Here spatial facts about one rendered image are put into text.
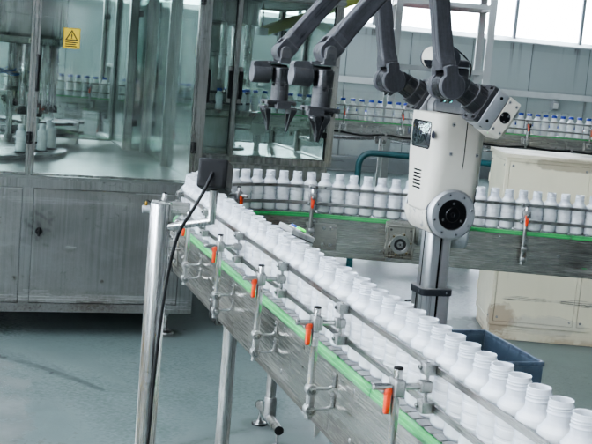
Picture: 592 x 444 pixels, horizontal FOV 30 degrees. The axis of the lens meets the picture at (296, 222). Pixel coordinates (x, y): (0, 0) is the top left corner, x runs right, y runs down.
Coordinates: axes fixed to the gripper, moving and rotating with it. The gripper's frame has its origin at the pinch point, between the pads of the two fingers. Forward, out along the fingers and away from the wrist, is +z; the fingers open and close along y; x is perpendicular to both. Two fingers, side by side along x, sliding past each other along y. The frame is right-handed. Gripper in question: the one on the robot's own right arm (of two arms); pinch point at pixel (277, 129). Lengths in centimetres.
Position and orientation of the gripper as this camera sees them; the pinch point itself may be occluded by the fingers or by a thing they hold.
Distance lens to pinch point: 358.5
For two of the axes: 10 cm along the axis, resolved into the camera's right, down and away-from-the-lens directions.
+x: 2.9, 1.6, -9.4
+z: -0.8, 9.9, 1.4
